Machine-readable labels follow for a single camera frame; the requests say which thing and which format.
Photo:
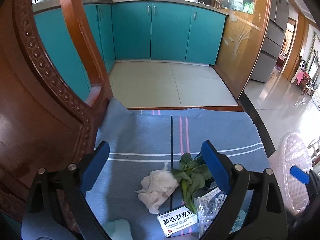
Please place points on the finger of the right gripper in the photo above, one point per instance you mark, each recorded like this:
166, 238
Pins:
299, 174

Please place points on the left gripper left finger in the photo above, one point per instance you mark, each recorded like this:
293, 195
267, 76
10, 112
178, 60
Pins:
44, 215

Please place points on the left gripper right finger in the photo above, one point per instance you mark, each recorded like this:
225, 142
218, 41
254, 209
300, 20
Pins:
266, 216

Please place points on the teal kitchen cabinets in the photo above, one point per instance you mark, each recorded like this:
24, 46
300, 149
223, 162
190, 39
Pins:
139, 30

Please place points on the clear crumpled plastic wrapper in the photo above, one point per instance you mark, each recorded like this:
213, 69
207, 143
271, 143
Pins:
207, 208

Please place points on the wooden chair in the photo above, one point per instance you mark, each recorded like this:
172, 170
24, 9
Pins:
44, 124

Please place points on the white tissue paper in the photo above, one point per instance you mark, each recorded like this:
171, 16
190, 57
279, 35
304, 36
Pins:
118, 229

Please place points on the green leafy vegetable scrap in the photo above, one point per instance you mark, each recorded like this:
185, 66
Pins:
193, 174

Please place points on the white medicine box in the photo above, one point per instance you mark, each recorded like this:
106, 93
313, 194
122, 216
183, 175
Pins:
177, 220

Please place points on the blue striped towel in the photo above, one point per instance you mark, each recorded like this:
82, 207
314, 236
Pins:
144, 141

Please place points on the crumpled white tissue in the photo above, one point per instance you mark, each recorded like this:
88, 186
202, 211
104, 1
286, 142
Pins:
157, 187

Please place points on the silver refrigerator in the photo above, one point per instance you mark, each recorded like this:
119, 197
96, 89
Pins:
273, 41

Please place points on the wooden glass sliding door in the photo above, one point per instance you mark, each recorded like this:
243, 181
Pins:
242, 40

